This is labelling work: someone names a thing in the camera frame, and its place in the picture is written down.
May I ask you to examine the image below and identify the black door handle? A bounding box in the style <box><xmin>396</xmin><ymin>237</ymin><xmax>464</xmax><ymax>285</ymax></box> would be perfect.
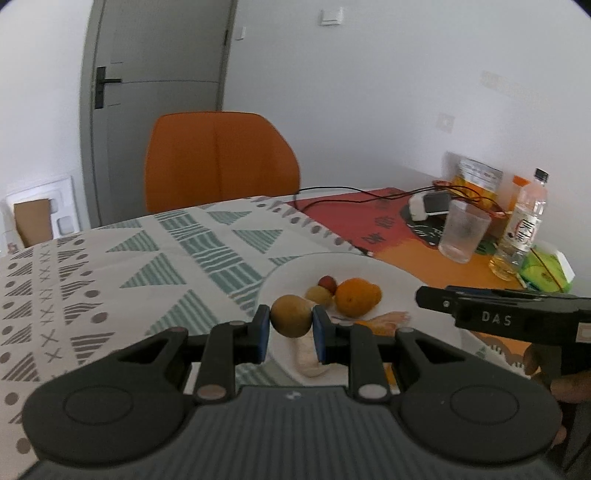
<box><xmin>95</xmin><ymin>66</ymin><xmax>123</xmax><ymax>110</ymax></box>

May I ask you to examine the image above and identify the orange chair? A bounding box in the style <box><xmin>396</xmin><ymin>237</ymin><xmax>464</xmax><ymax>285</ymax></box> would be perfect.
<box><xmin>144</xmin><ymin>111</ymin><xmax>302</xmax><ymax>214</ymax></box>

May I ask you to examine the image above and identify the small green brown fruit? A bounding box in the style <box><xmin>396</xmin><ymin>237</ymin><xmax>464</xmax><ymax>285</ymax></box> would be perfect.
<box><xmin>305</xmin><ymin>286</ymin><xmax>334</xmax><ymax>309</ymax></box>

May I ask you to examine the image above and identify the cardboard box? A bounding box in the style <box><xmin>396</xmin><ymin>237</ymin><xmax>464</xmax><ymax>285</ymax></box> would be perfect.
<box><xmin>13</xmin><ymin>198</ymin><xmax>54</xmax><ymax>248</ymax></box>

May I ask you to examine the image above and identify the white foam panel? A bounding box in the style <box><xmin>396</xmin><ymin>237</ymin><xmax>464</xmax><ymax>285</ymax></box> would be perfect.
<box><xmin>4</xmin><ymin>173</ymin><xmax>77</xmax><ymax>252</ymax></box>

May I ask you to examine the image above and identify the white charger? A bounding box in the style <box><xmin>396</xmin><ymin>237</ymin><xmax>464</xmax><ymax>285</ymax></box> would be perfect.
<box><xmin>409</xmin><ymin>191</ymin><xmax>452</xmax><ymax>222</ymax></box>

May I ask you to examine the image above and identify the black round coaster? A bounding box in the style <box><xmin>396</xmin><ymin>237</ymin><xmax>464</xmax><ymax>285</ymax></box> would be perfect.
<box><xmin>401</xmin><ymin>205</ymin><xmax>497</xmax><ymax>254</ymax></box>

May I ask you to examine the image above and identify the brown green kiwi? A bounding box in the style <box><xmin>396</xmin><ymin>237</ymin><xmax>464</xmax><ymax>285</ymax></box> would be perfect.
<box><xmin>270</xmin><ymin>294</ymin><xmax>314</xmax><ymax>339</ymax></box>

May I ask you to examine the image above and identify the patterned white green tablecloth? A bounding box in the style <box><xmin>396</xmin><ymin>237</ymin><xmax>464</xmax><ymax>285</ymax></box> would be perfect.
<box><xmin>0</xmin><ymin>196</ymin><xmax>370</xmax><ymax>480</ymax></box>

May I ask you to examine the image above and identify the clear plastic bottle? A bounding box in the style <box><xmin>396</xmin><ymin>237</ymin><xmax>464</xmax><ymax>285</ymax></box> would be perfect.
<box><xmin>490</xmin><ymin>168</ymin><xmax>550</xmax><ymax>282</ymax></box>

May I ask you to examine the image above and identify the yellow pouch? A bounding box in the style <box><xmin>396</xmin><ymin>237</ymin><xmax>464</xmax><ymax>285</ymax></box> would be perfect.
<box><xmin>455</xmin><ymin>158</ymin><xmax>504</xmax><ymax>204</ymax></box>

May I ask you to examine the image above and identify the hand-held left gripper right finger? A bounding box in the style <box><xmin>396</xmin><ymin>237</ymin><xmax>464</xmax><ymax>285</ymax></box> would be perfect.
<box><xmin>312</xmin><ymin>306</ymin><xmax>472</xmax><ymax>401</ymax></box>

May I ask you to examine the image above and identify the clear plastic cup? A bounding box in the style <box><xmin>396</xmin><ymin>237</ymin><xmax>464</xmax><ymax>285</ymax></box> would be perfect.
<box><xmin>438</xmin><ymin>199</ymin><xmax>492</xmax><ymax>265</ymax></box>

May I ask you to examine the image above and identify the green tissue box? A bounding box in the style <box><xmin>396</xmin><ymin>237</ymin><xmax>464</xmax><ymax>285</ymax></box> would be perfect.
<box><xmin>519</xmin><ymin>244</ymin><xmax>575</xmax><ymax>294</ymax></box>

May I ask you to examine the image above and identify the person's right hand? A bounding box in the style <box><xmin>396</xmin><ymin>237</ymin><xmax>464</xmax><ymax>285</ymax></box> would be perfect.
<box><xmin>523</xmin><ymin>344</ymin><xmax>591</xmax><ymax>403</ymax></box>

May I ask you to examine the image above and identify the white plate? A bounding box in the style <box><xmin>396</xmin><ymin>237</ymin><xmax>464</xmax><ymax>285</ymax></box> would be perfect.
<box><xmin>259</xmin><ymin>253</ymin><xmax>476</xmax><ymax>385</ymax></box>

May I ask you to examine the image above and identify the orange mandarin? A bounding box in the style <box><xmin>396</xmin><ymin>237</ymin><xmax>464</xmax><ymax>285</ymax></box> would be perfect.
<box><xmin>335</xmin><ymin>278</ymin><xmax>383</xmax><ymax>318</ymax></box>

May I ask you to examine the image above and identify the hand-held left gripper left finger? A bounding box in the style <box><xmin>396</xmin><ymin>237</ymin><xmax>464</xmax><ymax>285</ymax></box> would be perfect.
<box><xmin>108</xmin><ymin>305</ymin><xmax>271</xmax><ymax>401</ymax></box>

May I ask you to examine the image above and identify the orange capped bottle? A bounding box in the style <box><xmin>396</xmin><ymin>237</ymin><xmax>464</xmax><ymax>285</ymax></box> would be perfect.
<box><xmin>505</xmin><ymin>174</ymin><xmax>529</xmax><ymax>217</ymax></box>

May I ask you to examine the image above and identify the grey door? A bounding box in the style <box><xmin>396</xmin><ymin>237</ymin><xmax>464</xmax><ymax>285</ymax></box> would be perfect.
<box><xmin>79</xmin><ymin>0</ymin><xmax>238</xmax><ymax>229</ymax></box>

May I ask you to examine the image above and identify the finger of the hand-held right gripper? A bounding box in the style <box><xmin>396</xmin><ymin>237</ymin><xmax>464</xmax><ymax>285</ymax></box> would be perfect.
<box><xmin>414</xmin><ymin>285</ymin><xmax>462</xmax><ymax>320</ymax></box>

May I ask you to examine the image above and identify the red orange printed mat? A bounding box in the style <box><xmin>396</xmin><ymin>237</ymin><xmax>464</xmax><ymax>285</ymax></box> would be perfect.
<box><xmin>284</xmin><ymin>187</ymin><xmax>591</xmax><ymax>384</ymax></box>

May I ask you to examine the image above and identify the pale peeled fruit piece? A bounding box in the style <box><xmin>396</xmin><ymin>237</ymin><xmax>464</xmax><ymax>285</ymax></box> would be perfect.
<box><xmin>294</xmin><ymin>336</ymin><xmax>334</xmax><ymax>378</ymax></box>

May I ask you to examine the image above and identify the black cable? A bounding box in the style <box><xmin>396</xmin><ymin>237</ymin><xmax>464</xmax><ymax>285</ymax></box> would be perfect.
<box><xmin>293</xmin><ymin>185</ymin><xmax>444</xmax><ymax>217</ymax></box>

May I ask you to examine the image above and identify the red cable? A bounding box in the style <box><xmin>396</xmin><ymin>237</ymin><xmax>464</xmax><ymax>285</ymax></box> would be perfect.
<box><xmin>431</xmin><ymin>181</ymin><xmax>511</xmax><ymax>217</ymax></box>

